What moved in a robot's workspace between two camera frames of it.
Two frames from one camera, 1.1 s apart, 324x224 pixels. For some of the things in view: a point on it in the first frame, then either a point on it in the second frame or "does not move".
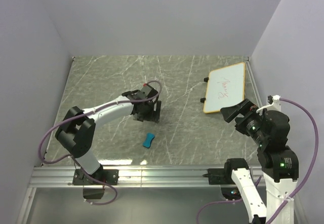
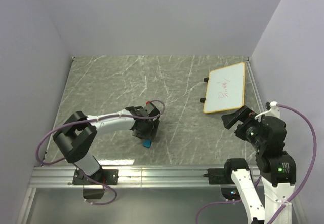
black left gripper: [152, 116] → [150, 135]
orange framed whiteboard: [225, 86] does not move
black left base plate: [110, 176] does not move
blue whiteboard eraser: [149, 137] does not move
